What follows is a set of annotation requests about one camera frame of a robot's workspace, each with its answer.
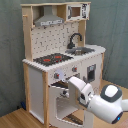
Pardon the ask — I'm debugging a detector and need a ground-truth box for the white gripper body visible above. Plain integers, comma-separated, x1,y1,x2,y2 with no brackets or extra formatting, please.
68,77,94,108

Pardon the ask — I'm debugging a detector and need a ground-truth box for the white toy oven door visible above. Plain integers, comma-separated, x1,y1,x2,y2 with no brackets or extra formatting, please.
49,86,93,128

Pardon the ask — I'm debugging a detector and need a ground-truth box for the white toy microwave door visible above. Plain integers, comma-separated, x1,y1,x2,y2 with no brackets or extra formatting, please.
66,3,89,22

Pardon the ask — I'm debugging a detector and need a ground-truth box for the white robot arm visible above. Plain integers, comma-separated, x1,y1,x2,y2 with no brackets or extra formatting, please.
68,77,128,124

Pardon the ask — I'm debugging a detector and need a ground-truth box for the wooden toy kitchen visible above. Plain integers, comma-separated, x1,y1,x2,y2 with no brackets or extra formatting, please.
22,2,105,128

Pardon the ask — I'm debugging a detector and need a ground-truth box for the right red stove knob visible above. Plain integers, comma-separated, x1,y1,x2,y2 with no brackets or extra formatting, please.
72,66,77,72

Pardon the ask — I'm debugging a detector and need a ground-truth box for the red stove knob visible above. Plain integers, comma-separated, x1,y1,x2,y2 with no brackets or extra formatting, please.
54,73,60,79
72,66,77,72

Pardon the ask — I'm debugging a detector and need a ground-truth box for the grey ice dispenser panel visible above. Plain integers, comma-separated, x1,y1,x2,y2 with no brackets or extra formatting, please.
87,65,96,82

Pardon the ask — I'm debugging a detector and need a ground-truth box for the white fridge cabinet door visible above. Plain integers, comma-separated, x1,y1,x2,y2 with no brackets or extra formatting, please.
80,55,102,94

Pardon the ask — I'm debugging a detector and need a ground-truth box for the left red stove knob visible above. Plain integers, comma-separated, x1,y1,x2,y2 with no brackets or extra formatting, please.
54,73,60,79

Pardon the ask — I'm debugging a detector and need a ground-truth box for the grey toy sink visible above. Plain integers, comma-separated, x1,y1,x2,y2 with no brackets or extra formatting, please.
66,47,94,56

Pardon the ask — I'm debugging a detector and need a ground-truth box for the black toy stovetop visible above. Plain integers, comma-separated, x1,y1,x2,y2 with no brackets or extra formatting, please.
34,53,71,67

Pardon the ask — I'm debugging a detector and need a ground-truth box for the black toy faucet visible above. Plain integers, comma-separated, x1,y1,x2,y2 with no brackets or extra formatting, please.
67,33,82,49

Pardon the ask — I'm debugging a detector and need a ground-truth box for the grey range hood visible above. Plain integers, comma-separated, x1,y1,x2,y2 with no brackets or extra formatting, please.
35,5,64,27

